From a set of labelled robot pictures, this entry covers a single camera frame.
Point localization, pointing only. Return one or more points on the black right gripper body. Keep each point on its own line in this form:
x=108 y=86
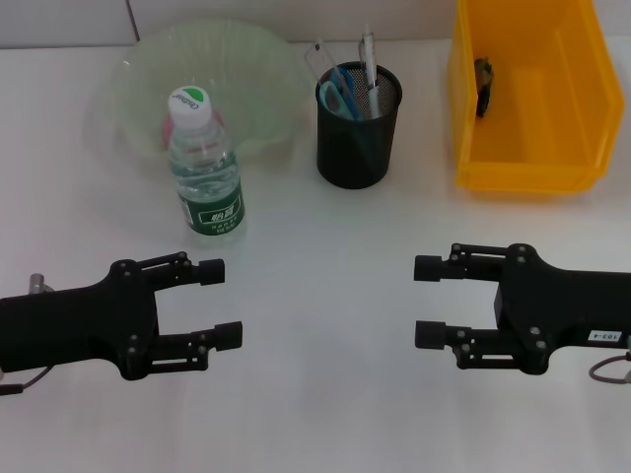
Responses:
x=562 y=310

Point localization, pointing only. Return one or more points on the grey clear ballpoint pen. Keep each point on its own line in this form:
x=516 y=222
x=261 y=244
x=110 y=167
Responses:
x=370 y=74

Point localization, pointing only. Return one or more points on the clear water bottle green label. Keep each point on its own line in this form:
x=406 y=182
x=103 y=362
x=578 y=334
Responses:
x=209 y=187

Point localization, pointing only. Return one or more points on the translucent green fruit bowl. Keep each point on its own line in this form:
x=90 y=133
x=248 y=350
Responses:
x=246 y=74

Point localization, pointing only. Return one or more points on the blue scissors with sheath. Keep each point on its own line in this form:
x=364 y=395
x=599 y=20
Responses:
x=340 y=98

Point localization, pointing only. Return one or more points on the black mesh pen holder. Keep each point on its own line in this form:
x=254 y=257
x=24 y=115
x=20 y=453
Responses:
x=357 y=153

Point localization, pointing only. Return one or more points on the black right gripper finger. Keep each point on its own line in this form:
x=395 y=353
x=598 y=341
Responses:
x=458 y=266
x=463 y=342

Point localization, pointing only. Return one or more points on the transparent plastic ruler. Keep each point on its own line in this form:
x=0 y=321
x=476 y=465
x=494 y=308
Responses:
x=323 y=61

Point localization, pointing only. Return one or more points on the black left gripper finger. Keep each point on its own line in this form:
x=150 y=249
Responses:
x=207 y=342
x=192 y=271

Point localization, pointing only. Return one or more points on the pink toy peach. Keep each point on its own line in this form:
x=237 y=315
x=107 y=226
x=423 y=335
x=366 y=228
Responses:
x=167 y=132

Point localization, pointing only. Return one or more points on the green plastic wrapper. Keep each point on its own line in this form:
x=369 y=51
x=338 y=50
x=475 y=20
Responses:
x=484 y=84

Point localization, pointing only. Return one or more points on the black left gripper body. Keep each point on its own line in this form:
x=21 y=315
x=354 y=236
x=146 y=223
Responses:
x=79 y=325

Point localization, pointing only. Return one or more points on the yellow plastic bin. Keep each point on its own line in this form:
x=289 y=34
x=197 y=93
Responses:
x=537 y=123

